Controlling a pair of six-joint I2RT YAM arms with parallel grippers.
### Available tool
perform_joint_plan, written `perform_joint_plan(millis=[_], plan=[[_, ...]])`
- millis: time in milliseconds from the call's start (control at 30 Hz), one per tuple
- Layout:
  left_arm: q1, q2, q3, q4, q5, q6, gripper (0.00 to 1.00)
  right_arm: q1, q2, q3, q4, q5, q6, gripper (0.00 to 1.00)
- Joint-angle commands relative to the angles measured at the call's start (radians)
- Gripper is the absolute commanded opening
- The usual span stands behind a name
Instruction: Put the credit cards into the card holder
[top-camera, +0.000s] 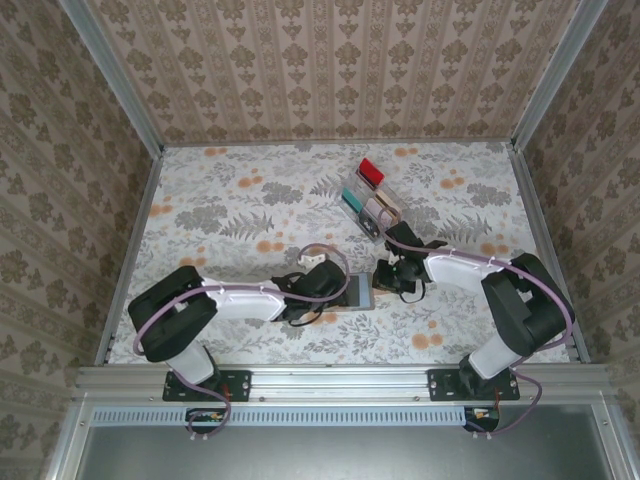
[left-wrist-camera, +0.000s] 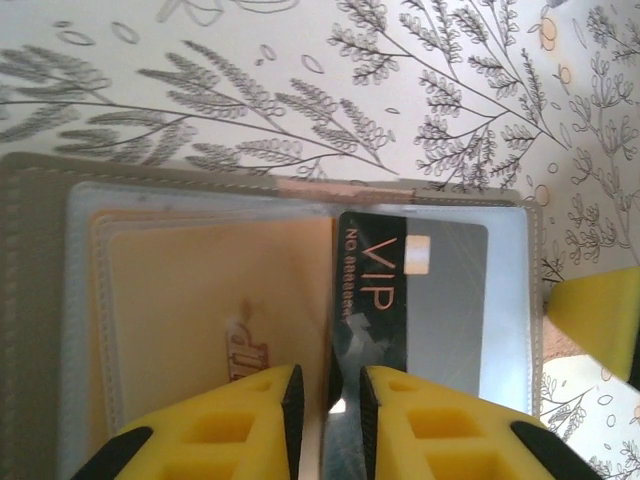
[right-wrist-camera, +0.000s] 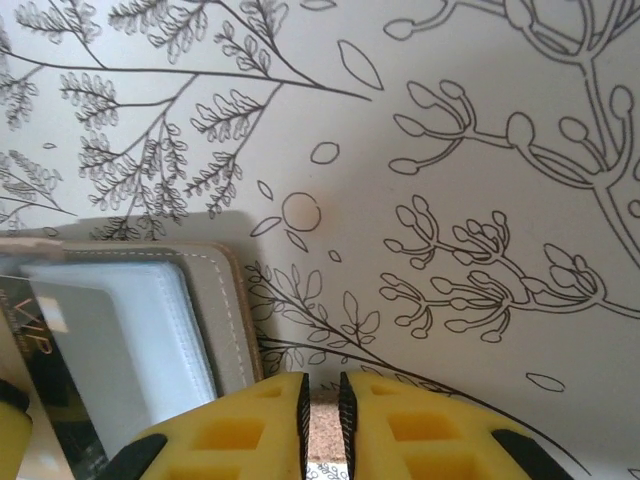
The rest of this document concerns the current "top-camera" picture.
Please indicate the grey metal panel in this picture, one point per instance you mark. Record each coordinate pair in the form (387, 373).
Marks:
(325, 455)

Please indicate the clear acrylic card tray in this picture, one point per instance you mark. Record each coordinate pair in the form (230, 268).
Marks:
(362, 192)

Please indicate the aluminium table side rail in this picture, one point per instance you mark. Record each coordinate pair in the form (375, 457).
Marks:
(145, 200)
(532, 200)

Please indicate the floral patterned table cover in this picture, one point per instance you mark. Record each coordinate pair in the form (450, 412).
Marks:
(190, 170)

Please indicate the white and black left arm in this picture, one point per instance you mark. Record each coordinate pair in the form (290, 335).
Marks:
(240, 300)

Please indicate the light blue card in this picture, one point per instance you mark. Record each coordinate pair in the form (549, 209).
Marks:
(360, 290)

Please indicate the red card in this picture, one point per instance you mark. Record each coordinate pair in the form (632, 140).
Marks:
(372, 171)

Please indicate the long aluminium mounting rail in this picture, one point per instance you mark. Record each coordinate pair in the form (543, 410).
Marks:
(340, 382)

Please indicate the slanted aluminium frame post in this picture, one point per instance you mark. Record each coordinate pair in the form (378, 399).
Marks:
(556, 75)
(114, 75)

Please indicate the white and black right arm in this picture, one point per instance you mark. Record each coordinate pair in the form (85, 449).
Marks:
(450, 272)

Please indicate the pale orange card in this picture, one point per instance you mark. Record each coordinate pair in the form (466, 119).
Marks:
(387, 202)

